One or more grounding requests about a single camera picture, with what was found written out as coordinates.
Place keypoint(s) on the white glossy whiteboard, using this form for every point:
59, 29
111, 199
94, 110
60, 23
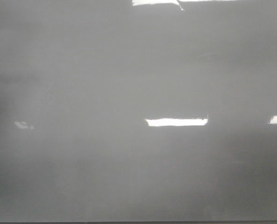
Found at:
112, 111

